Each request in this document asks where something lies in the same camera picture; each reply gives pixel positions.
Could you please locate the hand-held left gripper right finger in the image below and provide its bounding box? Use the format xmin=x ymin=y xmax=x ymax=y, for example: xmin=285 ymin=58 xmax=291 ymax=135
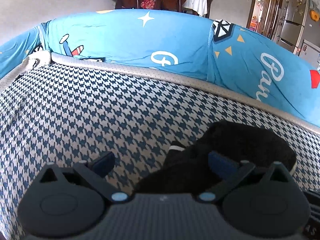
xmin=196 ymin=151 xmax=295 ymax=204

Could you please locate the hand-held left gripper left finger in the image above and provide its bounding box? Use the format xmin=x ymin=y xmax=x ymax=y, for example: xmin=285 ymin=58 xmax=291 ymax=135
xmin=39 ymin=151 xmax=129 ymax=204

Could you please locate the black shirt with red print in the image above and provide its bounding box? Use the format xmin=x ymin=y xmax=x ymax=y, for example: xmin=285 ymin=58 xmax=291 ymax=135
xmin=135 ymin=120 xmax=298 ymax=198

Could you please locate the houndstooth sofa seat cushion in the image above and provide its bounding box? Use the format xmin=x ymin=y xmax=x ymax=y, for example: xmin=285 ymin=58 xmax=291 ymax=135
xmin=0 ymin=51 xmax=320 ymax=240

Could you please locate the blue printed sofa cover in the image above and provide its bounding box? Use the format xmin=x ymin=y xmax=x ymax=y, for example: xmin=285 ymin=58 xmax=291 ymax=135
xmin=0 ymin=9 xmax=320 ymax=128

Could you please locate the dark wooden chair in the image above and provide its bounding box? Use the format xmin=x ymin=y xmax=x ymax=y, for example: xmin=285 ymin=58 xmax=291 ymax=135
xmin=206 ymin=0 xmax=216 ymax=18

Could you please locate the table with white tablecloth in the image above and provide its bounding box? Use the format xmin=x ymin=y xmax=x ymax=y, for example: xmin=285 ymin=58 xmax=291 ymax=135
xmin=184 ymin=0 xmax=208 ymax=18

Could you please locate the silver refrigerator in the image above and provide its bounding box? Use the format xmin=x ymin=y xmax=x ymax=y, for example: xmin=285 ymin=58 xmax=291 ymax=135
xmin=274 ymin=0 xmax=315 ymax=53

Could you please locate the wooden door frame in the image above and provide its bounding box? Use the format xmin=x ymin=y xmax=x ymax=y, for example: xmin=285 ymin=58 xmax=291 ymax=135
xmin=246 ymin=0 xmax=285 ymax=40

